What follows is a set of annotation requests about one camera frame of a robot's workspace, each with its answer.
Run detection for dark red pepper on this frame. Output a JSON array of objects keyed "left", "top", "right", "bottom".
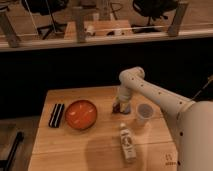
[{"left": 112, "top": 103, "right": 120, "bottom": 113}]

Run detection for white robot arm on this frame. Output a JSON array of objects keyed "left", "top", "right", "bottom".
[{"left": 116, "top": 67, "right": 213, "bottom": 171}]

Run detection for orange round plate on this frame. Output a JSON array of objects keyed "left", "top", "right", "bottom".
[{"left": 65, "top": 100, "right": 97, "bottom": 130}]

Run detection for white plastic bottle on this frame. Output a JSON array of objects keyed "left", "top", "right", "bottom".
[{"left": 120, "top": 123, "right": 136, "bottom": 163}]

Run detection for black rectangular eraser block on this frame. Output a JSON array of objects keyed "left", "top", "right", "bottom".
[{"left": 48, "top": 104, "right": 65, "bottom": 128}]

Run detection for black office chair right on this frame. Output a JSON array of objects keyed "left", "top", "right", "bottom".
[{"left": 131, "top": 0, "right": 178, "bottom": 33}]

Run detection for black office chair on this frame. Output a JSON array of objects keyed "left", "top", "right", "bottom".
[
  {"left": 21, "top": 0, "right": 69, "bottom": 39},
  {"left": 131, "top": 0, "right": 178, "bottom": 33}
]

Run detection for black office chair left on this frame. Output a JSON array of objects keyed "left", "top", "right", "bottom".
[{"left": 21, "top": 0, "right": 69, "bottom": 39}]

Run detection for black stand at left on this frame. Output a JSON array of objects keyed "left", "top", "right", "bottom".
[{"left": 0, "top": 132, "right": 24, "bottom": 171}]

